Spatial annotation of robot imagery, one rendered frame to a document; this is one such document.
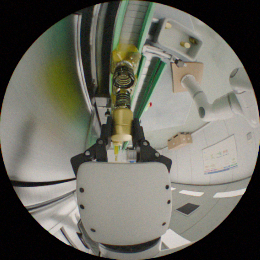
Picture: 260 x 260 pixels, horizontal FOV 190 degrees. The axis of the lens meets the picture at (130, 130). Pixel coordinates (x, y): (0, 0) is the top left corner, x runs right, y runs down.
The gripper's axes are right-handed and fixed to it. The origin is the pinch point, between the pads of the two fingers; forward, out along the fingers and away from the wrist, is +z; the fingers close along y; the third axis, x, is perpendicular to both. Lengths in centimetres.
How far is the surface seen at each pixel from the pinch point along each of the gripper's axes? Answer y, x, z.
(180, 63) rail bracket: 14.5, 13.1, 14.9
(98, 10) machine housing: -16, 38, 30
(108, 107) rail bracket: -5.7, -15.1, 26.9
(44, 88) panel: -13.1, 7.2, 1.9
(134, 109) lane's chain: 10.1, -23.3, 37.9
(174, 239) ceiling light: 77, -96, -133
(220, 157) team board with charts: 361, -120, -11
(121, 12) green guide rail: -4.0, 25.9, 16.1
